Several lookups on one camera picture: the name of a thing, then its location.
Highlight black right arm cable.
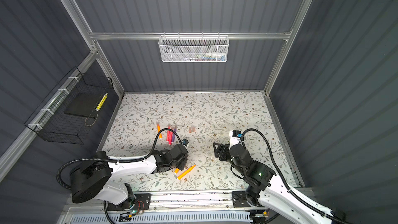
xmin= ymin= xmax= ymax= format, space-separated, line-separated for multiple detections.
xmin=241 ymin=128 xmax=352 ymax=224

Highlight white wire mesh basket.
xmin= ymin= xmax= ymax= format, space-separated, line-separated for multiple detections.
xmin=158 ymin=36 xmax=230 ymax=63

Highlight red-pink highlighter pen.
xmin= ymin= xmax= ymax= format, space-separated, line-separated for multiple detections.
xmin=169 ymin=131 xmax=175 ymax=145

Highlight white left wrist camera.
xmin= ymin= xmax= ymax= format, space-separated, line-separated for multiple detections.
xmin=181 ymin=139 xmax=189 ymax=147

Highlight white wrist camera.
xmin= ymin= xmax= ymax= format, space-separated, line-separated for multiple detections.
xmin=229 ymin=130 xmax=243 ymax=148
xmin=181 ymin=139 xmax=189 ymax=147

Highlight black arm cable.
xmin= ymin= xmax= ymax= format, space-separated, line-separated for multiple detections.
xmin=55 ymin=128 xmax=184 ymax=224
xmin=241 ymin=128 xmax=352 ymax=224

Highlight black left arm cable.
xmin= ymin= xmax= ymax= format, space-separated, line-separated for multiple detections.
xmin=55 ymin=128 xmax=184 ymax=224

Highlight black wire mesh basket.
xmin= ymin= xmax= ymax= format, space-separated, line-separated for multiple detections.
xmin=25 ymin=69 xmax=114 ymax=145

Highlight items in white basket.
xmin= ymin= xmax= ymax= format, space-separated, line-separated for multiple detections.
xmin=182 ymin=52 xmax=227 ymax=62

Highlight yellow highlighter pen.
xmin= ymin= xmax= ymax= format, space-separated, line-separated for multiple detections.
xmin=177 ymin=165 xmax=196 ymax=180

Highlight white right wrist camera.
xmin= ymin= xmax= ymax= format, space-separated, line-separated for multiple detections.
xmin=229 ymin=130 xmax=243 ymax=148

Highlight black pad in basket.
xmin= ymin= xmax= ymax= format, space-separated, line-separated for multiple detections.
xmin=64 ymin=93 xmax=103 ymax=119

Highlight yellow highlighter in basket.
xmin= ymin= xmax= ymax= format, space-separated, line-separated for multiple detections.
xmin=95 ymin=93 xmax=108 ymax=112

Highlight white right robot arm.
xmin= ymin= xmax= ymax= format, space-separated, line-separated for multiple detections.
xmin=213 ymin=143 xmax=345 ymax=224

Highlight pink highlighter pen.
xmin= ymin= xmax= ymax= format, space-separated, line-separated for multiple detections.
xmin=166 ymin=124 xmax=172 ymax=146

